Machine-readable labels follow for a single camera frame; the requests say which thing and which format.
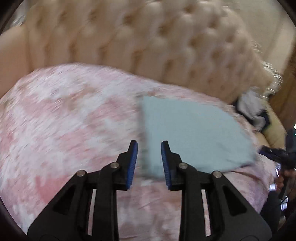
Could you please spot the grey garment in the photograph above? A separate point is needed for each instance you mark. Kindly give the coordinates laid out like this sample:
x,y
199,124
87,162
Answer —
x,y
251,93

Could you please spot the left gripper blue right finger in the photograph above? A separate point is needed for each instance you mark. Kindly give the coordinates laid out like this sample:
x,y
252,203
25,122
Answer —
x,y
171,168

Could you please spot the light blue sweater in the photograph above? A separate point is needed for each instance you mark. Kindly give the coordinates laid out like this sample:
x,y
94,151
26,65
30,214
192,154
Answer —
x,y
205,136

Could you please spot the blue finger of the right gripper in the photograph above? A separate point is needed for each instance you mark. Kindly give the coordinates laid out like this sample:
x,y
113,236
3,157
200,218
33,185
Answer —
x,y
271,153

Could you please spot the dark navy garment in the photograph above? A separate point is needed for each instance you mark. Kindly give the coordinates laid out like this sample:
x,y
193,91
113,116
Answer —
x,y
266,118

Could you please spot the tufted peach leather sofa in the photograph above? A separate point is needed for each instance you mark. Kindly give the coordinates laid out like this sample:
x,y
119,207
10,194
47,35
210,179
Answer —
x,y
201,45

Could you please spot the pink floral lace sofa cover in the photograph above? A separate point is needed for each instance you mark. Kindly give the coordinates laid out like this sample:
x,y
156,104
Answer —
x,y
62,119

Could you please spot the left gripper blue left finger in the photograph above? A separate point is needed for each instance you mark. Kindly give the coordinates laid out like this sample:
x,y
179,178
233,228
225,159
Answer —
x,y
127,162

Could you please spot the person's right hand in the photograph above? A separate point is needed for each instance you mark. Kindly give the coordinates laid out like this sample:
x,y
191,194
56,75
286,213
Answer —
x,y
287,174

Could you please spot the brown gold curtain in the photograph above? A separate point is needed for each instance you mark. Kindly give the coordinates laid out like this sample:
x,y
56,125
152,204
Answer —
x,y
283,103

